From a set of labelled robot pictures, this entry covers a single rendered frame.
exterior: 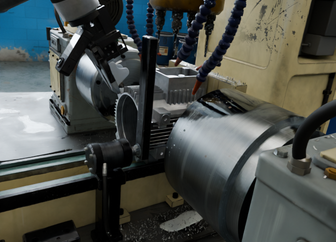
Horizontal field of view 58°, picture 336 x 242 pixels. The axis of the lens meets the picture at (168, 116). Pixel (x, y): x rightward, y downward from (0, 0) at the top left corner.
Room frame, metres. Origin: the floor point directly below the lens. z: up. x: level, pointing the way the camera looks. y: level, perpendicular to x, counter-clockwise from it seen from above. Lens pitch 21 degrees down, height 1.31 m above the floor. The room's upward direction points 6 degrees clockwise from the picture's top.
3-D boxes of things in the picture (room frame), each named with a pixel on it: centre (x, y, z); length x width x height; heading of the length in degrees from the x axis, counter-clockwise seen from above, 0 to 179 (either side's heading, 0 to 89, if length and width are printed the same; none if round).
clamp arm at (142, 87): (0.57, 0.05, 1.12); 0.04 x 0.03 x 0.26; 124
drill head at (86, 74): (1.05, 0.21, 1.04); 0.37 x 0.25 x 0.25; 34
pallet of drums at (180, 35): (6.00, -0.21, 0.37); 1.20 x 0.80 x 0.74; 109
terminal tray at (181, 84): (0.78, -0.02, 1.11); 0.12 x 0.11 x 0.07; 123
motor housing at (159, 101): (0.76, 0.02, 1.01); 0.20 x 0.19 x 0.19; 123
